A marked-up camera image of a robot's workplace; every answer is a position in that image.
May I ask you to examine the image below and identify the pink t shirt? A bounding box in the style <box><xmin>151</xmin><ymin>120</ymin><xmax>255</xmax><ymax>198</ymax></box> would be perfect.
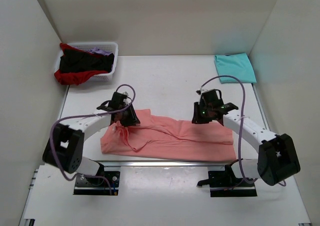
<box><xmin>100</xmin><ymin>109</ymin><xmax>236</xmax><ymax>163</ymax></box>

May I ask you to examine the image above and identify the lavender t shirt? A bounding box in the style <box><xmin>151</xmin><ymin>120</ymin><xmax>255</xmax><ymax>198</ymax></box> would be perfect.
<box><xmin>90</xmin><ymin>47</ymin><xmax>112</xmax><ymax>56</ymax></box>

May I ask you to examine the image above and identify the black t shirt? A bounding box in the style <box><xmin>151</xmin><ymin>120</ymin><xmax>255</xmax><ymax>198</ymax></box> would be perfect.
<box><xmin>59</xmin><ymin>49</ymin><xmax>115</xmax><ymax>73</ymax></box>

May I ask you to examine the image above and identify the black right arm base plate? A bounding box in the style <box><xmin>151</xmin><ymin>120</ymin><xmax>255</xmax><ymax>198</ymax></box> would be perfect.
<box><xmin>197</xmin><ymin>166</ymin><xmax>258</xmax><ymax>197</ymax></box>

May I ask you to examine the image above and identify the red t shirt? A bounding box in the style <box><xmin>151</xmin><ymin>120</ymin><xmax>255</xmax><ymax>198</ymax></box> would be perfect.
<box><xmin>54</xmin><ymin>43</ymin><xmax>101</xmax><ymax>85</ymax></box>

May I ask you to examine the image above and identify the white plastic basket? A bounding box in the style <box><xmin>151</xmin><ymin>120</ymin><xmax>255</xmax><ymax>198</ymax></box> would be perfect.
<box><xmin>54</xmin><ymin>43</ymin><xmax>115</xmax><ymax>85</ymax></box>

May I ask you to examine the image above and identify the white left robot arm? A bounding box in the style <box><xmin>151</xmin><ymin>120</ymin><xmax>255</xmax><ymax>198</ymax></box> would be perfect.
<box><xmin>42</xmin><ymin>92</ymin><xmax>140</xmax><ymax>185</ymax></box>

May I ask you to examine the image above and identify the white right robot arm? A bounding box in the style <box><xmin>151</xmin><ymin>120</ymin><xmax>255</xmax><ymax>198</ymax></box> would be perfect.
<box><xmin>192</xmin><ymin>89</ymin><xmax>301</xmax><ymax>186</ymax></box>

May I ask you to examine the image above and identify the folded teal t shirt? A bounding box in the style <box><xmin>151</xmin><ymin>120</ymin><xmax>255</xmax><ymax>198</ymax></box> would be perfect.
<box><xmin>214</xmin><ymin>53</ymin><xmax>257</xmax><ymax>84</ymax></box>

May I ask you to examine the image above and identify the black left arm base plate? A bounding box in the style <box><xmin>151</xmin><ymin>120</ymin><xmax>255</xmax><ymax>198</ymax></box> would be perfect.
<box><xmin>73</xmin><ymin>167</ymin><xmax>121</xmax><ymax>196</ymax></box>

